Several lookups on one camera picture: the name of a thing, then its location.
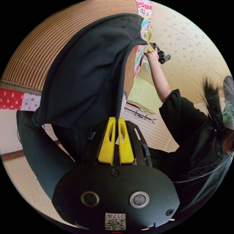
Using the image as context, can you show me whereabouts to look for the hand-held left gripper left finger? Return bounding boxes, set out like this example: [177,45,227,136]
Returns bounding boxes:
[98,117,116,164]

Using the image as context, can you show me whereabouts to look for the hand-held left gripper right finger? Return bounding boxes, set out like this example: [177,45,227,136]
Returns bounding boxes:
[118,118,135,164]

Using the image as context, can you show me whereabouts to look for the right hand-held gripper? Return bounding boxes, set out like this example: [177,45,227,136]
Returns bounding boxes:
[144,42,166,64]

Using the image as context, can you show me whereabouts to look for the black pants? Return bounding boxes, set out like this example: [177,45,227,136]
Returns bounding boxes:
[16,13,148,200]

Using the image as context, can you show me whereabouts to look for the person's right forearm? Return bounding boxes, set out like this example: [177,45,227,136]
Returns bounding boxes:
[148,59,174,103]

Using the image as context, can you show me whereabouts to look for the person's right hand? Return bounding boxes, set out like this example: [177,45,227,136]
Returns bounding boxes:
[146,49,160,62]

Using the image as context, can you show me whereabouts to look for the black coat stand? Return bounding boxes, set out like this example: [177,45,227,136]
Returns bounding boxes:
[124,107,158,125]

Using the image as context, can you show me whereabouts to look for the person's body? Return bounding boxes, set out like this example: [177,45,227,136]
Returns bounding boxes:
[146,76,234,221]

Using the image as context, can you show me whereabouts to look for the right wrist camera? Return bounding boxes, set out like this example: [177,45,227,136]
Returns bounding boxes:
[161,54,172,64]

